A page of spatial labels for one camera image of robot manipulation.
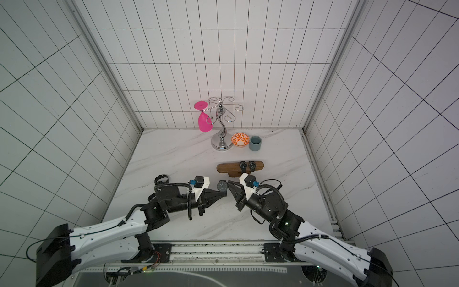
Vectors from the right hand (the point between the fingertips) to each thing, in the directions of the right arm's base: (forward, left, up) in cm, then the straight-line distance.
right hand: (229, 178), depth 67 cm
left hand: (-5, +3, -4) cm, 7 cm away
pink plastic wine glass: (+40, +17, -9) cm, 44 cm away
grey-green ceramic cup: (+36, -13, -21) cm, 43 cm away
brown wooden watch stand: (+16, -1, -19) cm, 25 cm away
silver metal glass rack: (+40, +7, +2) cm, 40 cm away
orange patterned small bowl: (+41, -3, -23) cm, 47 cm away
